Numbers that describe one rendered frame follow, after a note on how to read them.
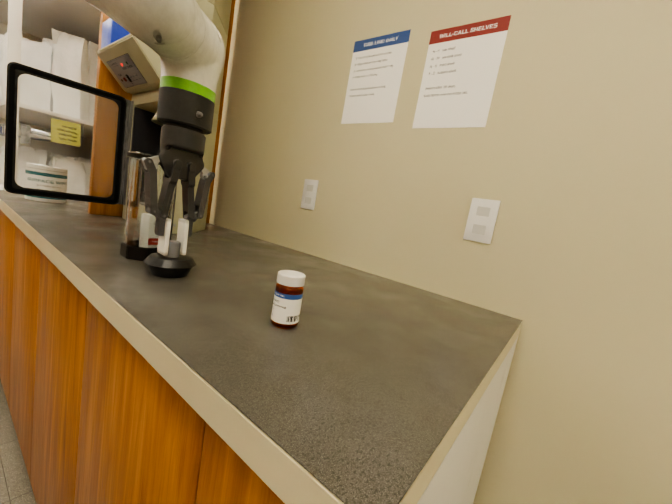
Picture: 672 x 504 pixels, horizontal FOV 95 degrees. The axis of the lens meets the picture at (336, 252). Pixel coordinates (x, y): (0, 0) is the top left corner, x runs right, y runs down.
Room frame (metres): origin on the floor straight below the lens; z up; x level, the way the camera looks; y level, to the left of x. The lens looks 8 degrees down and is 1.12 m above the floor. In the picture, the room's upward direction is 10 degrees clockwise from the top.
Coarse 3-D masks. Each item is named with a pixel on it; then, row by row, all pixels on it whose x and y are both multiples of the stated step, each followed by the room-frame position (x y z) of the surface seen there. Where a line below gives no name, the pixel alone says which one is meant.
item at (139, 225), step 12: (132, 168) 0.65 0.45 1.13; (132, 180) 0.65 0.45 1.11; (132, 192) 0.65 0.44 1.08; (144, 192) 0.65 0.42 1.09; (132, 204) 0.65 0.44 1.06; (144, 204) 0.65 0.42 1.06; (132, 216) 0.65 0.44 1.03; (144, 216) 0.65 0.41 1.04; (168, 216) 0.68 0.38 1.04; (132, 228) 0.65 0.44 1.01; (144, 228) 0.65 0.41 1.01; (132, 240) 0.65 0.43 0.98; (144, 240) 0.65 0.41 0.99; (156, 240) 0.66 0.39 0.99
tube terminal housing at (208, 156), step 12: (204, 0) 1.08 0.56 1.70; (204, 12) 1.08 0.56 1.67; (216, 12) 1.14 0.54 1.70; (216, 24) 1.15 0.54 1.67; (132, 96) 1.20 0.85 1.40; (144, 96) 1.14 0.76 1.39; (156, 96) 1.08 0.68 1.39; (216, 96) 1.24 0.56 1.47; (144, 108) 1.21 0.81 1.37; (156, 108) 1.18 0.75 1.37; (216, 108) 1.26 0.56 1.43; (132, 120) 1.19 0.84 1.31; (216, 120) 1.28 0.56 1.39; (216, 132) 1.30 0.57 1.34; (204, 156) 1.18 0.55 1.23; (180, 180) 1.07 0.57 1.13; (180, 192) 1.07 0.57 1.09; (180, 204) 1.07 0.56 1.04; (180, 216) 1.08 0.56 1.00; (204, 216) 1.27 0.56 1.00; (192, 228) 1.14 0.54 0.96; (204, 228) 1.29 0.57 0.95
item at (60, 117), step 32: (32, 96) 1.01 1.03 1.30; (64, 96) 1.06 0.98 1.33; (96, 96) 1.12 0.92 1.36; (32, 128) 1.01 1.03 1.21; (64, 128) 1.07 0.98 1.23; (96, 128) 1.13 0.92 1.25; (32, 160) 1.01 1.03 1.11; (64, 160) 1.07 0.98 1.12; (96, 160) 1.13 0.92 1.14; (64, 192) 1.07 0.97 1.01; (96, 192) 1.14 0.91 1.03
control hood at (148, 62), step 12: (132, 36) 0.93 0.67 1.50; (108, 48) 1.05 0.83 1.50; (120, 48) 1.01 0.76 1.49; (132, 48) 0.97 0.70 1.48; (144, 48) 0.95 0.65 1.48; (108, 60) 1.10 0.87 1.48; (132, 60) 1.01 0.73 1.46; (144, 60) 0.97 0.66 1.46; (156, 60) 0.98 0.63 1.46; (144, 72) 1.02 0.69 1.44; (156, 72) 0.99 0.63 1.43; (120, 84) 1.17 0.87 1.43; (144, 84) 1.07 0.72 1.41; (156, 84) 1.03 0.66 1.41
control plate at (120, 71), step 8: (120, 56) 1.04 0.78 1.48; (128, 56) 1.01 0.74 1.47; (112, 64) 1.10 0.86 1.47; (120, 64) 1.07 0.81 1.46; (128, 64) 1.04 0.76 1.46; (120, 72) 1.11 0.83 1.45; (128, 72) 1.07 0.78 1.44; (136, 72) 1.05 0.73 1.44; (120, 80) 1.14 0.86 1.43; (128, 80) 1.11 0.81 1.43; (136, 80) 1.08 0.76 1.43; (144, 80) 1.05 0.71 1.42
